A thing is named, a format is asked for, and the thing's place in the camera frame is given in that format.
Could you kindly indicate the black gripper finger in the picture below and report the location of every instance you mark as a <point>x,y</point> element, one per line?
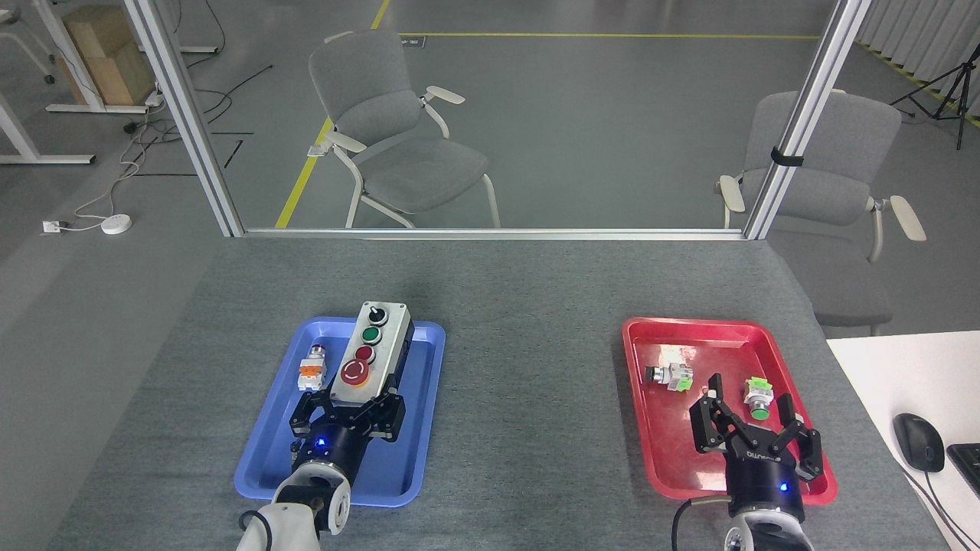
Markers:
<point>314,417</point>
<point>808,451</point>
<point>387,419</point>
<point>712,425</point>

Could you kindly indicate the black keyboard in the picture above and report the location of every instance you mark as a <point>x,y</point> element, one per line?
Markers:
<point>968,463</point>

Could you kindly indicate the grey four-button control box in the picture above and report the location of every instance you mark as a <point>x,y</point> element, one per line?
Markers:
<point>390,344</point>

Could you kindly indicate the white side desk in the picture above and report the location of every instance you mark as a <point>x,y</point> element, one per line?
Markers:
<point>903,375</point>

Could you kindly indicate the brown cardboard box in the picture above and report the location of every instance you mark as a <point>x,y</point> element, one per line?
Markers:
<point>115,61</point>

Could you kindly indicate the grey chair with angled armrests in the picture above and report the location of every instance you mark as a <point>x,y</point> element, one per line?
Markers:
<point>417,164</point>

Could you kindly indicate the black computer mouse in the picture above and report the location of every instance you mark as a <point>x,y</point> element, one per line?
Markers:
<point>919,442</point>

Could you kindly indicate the white round floor device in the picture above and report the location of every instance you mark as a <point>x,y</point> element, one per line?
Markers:
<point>116,224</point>

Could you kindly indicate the white desk frame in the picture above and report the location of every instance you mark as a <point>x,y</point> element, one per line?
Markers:
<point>69,53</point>

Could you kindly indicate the black knob selector switch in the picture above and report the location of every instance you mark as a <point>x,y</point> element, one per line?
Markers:
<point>670,375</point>

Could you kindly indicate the black tripod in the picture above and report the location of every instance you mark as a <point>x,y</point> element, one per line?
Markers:
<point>961,92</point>

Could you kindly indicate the orange and white button switch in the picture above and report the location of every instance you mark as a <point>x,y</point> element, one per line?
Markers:
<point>312,371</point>

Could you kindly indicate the blue plastic tray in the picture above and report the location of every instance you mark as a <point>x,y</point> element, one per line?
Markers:
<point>264,459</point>

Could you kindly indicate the white floor socket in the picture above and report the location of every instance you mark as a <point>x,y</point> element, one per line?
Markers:
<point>52,226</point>

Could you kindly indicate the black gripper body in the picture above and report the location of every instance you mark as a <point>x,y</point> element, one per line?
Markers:
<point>764,478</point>
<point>333,448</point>

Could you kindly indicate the green push button switch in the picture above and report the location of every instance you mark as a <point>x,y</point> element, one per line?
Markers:
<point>758,396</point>

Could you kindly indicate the grey chair with wide backrest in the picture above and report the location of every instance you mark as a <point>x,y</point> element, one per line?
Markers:
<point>834,184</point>

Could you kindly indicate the silver aluminium post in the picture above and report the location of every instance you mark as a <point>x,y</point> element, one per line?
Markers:
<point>191,122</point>

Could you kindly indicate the red plastic tray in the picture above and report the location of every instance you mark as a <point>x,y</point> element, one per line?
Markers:
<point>674,436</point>

